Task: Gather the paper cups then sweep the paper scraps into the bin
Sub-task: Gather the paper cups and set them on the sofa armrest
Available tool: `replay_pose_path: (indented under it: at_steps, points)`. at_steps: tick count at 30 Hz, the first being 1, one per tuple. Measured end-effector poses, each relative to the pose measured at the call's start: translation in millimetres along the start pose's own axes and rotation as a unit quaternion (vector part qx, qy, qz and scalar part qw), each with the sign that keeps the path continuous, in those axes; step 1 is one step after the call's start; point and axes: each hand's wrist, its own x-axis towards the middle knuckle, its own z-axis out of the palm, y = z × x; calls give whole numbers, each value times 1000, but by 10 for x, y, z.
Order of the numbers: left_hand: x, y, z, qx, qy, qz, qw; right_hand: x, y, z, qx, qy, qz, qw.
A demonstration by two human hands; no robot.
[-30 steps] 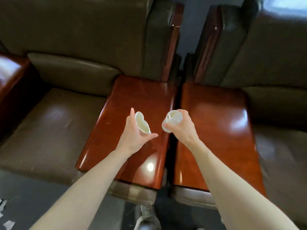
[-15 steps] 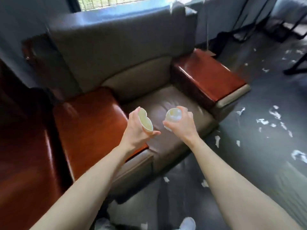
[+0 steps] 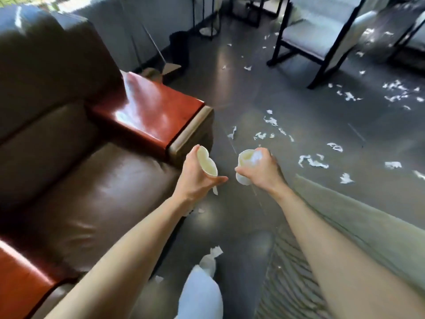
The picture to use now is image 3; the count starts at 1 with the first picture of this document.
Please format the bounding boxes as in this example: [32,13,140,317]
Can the person's left hand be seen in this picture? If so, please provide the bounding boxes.
[172,145,229,206]

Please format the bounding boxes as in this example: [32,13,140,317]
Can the person's right hand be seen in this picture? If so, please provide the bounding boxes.
[235,147,288,196]

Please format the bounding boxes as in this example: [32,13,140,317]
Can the white paper cup with tissue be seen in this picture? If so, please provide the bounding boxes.
[235,149,263,186]

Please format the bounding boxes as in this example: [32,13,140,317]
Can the squashed white paper cup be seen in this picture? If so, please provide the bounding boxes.
[197,146,218,178]

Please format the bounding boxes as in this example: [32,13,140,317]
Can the person's left forearm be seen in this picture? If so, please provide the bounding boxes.
[45,195,197,319]

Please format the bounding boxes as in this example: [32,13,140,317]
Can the person's right forearm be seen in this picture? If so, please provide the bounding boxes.
[270,183,425,319]

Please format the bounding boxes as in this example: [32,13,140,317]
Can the scattered white paper scraps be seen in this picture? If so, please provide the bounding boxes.
[222,27,425,184]

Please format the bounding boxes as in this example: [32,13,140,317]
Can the crumpled white tissue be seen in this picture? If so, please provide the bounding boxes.
[199,246,224,278]

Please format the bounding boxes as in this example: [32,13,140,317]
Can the red wooden sofa armrest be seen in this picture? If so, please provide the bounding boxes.
[87,70,214,168]
[0,238,78,319]

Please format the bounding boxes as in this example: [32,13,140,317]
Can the white plastic bag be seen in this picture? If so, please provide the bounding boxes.
[175,265,224,319]

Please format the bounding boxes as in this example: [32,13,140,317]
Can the black waste bin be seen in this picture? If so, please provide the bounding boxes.
[169,31,190,78]

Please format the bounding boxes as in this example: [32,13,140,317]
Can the beige rug with striped border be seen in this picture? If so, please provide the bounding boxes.
[255,174,425,319]

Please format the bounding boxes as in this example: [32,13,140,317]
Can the brown leather sofa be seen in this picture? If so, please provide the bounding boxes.
[0,4,214,319]

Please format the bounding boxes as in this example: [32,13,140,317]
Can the grey chair with black frame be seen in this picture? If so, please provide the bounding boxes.
[387,10,425,68]
[267,0,379,90]

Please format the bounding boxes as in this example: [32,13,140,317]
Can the black table frame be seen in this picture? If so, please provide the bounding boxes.
[229,0,287,28]

